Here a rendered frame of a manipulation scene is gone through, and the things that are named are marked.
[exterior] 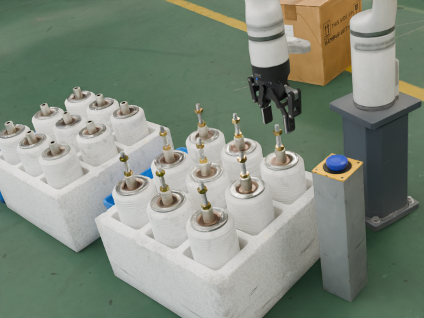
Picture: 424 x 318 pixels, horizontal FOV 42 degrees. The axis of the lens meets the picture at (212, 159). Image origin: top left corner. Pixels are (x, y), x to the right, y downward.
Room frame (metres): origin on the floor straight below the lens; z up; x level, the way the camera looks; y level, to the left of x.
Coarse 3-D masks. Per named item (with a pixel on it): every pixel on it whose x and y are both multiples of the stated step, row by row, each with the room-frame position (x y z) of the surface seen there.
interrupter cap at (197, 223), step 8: (216, 208) 0.90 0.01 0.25; (192, 216) 0.89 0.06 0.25; (200, 216) 0.88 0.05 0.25; (216, 216) 0.88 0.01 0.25; (224, 216) 0.87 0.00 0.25; (192, 224) 0.86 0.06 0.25; (200, 224) 0.86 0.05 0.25; (208, 224) 0.86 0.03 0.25; (216, 224) 0.85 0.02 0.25; (224, 224) 0.85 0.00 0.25
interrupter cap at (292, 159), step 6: (270, 156) 1.05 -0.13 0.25; (288, 156) 1.03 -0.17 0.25; (294, 156) 1.03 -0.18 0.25; (264, 162) 1.03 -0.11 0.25; (270, 162) 1.02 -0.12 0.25; (276, 162) 1.02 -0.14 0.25; (288, 162) 1.01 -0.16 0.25; (294, 162) 1.00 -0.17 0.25; (270, 168) 1.00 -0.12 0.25; (276, 168) 0.99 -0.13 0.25; (282, 168) 0.99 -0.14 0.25; (288, 168) 0.99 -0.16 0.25
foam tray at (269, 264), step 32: (288, 224) 0.91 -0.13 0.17; (128, 256) 0.98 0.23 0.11; (160, 256) 0.88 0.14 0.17; (192, 256) 0.89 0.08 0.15; (256, 256) 0.84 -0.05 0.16; (288, 256) 0.90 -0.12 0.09; (160, 288) 0.91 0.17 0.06; (192, 288) 0.82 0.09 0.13; (224, 288) 0.77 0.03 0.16; (256, 288) 0.83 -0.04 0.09; (288, 288) 0.89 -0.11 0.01
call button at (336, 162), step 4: (332, 156) 0.88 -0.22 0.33; (336, 156) 0.88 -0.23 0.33; (340, 156) 0.88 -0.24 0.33; (344, 156) 0.87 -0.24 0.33; (328, 160) 0.87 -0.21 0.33; (332, 160) 0.87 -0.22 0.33; (336, 160) 0.87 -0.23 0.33; (340, 160) 0.86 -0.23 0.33; (344, 160) 0.86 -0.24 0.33; (328, 164) 0.86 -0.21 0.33; (332, 164) 0.86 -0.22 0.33; (336, 164) 0.85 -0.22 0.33; (340, 164) 0.85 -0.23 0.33; (344, 164) 0.85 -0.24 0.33; (332, 168) 0.86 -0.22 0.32; (336, 168) 0.85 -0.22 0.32; (340, 168) 0.85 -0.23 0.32
